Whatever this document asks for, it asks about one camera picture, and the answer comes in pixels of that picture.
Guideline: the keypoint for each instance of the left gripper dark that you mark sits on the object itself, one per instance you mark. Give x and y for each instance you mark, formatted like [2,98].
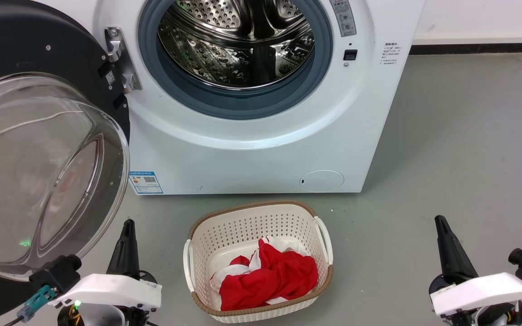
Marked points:
[107,317]

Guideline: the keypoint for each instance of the black door latch slot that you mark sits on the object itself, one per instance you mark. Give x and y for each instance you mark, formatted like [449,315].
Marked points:
[350,55]

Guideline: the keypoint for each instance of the blue energy label sticker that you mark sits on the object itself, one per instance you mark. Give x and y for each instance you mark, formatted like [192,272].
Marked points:
[146,182]

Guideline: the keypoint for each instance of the cream plastic laundry basket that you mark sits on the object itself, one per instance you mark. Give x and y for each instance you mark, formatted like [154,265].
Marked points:
[238,226]

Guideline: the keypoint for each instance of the red and white garment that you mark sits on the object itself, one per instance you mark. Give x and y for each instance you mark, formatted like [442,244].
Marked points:
[274,280]

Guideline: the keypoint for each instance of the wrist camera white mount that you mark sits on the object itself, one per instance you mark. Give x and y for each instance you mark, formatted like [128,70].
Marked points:
[107,292]
[478,292]

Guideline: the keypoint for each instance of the white front-load washing machine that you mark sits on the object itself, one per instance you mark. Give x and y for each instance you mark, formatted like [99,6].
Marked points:
[243,158]

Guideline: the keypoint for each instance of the grey instruction label strip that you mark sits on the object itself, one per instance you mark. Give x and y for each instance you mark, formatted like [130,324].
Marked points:
[345,18]

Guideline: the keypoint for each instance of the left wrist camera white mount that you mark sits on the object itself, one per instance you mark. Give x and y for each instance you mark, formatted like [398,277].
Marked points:
[107,292]

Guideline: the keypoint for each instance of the stainless steel washer drum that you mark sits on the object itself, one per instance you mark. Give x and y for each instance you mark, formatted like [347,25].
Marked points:
[224,59]

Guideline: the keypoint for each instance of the round white filter cover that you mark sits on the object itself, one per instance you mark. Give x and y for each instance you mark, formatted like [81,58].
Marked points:
[322,181]

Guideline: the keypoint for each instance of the small printed text label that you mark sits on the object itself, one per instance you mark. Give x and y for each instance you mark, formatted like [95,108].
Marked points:
[390,53]

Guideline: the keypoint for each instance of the round black glass washer door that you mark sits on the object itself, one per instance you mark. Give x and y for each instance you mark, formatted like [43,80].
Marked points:
[16,45]

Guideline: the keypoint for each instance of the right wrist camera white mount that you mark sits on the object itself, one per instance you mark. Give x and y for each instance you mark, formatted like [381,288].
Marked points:
[478,292]

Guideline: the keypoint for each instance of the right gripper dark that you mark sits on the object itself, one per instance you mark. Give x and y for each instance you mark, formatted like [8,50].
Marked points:
[492,317]

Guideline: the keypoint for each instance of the silver door hinge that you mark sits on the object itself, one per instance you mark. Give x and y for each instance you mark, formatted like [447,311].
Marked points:
[117,50]

